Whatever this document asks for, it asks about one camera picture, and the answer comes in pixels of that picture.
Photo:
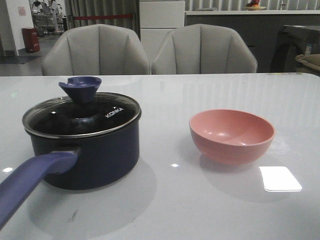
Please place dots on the right grey chair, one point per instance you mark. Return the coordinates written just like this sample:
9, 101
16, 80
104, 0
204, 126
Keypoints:
203, 49

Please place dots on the left grey chair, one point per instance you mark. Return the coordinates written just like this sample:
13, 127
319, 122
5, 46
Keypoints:
98, 49

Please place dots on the white drawer cabinet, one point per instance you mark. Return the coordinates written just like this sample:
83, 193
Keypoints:
157, 18

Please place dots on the fruit plate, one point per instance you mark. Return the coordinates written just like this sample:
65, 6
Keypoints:
254, 5

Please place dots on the dark glossy appliance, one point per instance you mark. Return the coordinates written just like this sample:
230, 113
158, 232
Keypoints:
294, 40

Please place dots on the dark blue pot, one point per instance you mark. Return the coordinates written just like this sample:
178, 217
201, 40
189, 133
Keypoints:
71, 164

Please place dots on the grey chair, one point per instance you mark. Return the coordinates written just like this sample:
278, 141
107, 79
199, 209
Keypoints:
98, 49
203, 49

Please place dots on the beige cushion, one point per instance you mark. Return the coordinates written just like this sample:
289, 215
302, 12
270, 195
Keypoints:
309, 64

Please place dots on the pink bowl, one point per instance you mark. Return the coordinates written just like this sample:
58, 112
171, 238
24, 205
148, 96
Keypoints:
231, 137

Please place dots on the glass pot lid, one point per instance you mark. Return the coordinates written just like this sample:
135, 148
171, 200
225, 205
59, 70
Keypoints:
83, 112

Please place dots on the dark grey counter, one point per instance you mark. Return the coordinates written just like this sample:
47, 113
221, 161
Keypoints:
259, 28

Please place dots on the red bin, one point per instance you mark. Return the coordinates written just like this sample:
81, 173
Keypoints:
30, 38

